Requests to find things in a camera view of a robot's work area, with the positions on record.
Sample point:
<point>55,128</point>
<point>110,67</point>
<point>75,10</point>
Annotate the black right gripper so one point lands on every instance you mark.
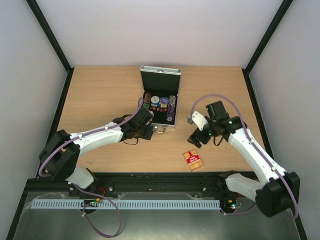
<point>198,137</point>

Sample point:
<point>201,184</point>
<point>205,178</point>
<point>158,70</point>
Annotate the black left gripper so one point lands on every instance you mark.
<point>148,135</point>

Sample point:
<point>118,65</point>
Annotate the red card deck box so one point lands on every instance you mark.
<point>193,160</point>

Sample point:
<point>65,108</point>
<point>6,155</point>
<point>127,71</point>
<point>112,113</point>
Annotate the white dealer button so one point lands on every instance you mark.
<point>154,100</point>

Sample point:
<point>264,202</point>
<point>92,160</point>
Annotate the purple round button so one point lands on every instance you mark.
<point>164,100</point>

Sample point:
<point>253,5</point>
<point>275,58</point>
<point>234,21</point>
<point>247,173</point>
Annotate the aluminium poker case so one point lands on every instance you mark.
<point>161,82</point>

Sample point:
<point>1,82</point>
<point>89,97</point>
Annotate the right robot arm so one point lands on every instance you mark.
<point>275,189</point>

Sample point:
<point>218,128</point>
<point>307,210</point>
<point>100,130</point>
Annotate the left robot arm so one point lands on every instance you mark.
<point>60,155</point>

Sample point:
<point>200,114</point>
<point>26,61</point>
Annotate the green poker chip stack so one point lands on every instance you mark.
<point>146,106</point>

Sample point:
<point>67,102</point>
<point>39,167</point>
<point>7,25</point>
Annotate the blue gold card deck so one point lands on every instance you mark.
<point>158,105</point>

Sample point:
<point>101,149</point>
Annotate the purple poker chip stack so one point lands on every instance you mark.
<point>171,108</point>

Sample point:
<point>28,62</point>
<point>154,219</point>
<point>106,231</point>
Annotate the brown poker chip stack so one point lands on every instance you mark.
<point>147,98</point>

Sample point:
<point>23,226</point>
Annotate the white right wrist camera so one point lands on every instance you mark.
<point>198,119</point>

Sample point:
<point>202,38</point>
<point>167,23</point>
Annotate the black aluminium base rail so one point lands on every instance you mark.
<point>197,184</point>

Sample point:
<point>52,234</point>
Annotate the light blue cable duct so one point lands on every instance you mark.
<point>126,204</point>

